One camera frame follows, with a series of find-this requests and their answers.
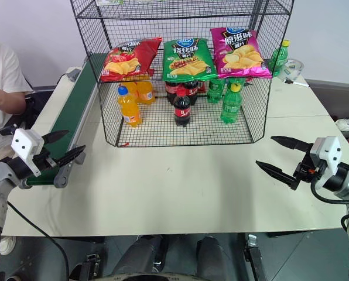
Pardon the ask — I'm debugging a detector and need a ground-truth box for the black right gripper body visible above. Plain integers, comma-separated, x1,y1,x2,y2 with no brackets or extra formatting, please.
292,150,325,184

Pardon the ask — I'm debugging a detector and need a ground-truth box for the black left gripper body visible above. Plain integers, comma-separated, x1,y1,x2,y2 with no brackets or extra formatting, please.
32,148,61,176

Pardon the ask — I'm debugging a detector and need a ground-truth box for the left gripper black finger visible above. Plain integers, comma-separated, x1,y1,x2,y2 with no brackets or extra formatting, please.
56,145,87,169
42,130,70,145

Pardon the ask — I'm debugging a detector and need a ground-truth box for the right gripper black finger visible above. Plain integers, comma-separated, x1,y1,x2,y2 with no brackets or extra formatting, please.
271,135,313,153
255,160,300,191

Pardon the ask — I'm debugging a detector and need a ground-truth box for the green conveyor belt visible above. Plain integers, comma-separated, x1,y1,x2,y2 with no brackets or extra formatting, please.
18,54,105,190

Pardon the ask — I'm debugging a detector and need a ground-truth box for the grey wired device with cable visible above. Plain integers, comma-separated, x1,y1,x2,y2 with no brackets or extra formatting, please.
65,66,82,83

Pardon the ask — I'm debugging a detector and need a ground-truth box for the black chair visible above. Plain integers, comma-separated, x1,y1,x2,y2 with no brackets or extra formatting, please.
24,92,48,130

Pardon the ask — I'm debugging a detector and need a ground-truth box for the black white marker pen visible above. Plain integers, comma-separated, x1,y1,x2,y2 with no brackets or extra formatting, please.
282,78,310,88

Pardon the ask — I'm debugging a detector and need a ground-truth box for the orange soda bottle blue cap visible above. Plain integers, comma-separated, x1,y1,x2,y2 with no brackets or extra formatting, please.
117,85,143,128

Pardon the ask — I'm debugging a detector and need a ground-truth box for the green soda bottle yellow cap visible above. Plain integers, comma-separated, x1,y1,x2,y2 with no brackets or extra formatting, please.
268,39,290,78
220,82,245,125

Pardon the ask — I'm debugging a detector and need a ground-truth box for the clear tape roll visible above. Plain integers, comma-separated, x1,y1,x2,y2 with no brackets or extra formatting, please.
279,57,305,84

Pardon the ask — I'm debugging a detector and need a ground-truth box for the black table leg clamp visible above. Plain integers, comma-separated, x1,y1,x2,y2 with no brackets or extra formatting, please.
80,252,101,281
244,234,269,281

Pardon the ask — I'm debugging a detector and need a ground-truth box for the person in white shirt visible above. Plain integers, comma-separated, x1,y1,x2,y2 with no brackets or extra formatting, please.
0,31,35,160

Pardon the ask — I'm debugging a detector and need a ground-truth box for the white shoe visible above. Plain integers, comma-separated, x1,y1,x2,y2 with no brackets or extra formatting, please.
0,235,18,255

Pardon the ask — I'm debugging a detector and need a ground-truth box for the red potato chip bag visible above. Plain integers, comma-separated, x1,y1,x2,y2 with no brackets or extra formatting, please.
100,37,163,83

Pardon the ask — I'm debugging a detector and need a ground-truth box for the magenta potato chip bag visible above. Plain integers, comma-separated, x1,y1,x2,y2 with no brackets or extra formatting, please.
210,26,273,80

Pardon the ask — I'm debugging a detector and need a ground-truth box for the cola bottle red cap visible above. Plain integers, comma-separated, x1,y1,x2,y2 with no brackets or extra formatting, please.
173,88,192,128

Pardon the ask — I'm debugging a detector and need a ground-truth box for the dark rounded shape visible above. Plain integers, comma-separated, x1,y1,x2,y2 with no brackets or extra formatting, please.
112,235,164,276

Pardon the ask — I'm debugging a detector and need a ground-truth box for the green potato chip bag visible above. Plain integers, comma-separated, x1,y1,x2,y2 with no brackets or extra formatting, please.
162,37,218,81

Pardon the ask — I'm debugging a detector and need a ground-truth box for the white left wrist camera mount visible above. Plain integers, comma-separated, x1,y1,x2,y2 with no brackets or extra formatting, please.
11,128,46,177

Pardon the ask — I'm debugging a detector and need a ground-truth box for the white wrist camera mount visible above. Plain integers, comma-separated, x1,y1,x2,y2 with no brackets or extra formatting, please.
11,128,46,177
309,135,343,184

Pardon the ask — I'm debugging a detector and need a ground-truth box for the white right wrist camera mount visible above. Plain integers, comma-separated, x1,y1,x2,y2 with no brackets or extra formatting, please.
309,135,343,184

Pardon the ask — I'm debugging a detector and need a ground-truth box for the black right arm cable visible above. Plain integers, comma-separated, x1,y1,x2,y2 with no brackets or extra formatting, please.
310,174,349,232

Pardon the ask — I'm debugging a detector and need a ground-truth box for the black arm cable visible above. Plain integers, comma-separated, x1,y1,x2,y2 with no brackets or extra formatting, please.
6,201,70,281
310,174,349,232

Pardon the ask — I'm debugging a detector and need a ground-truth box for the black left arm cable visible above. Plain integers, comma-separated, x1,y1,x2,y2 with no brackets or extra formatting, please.
6,201,70,281

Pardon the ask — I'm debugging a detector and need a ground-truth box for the black wire mesh rack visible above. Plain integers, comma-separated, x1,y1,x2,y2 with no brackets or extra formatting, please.
69,0,295,148

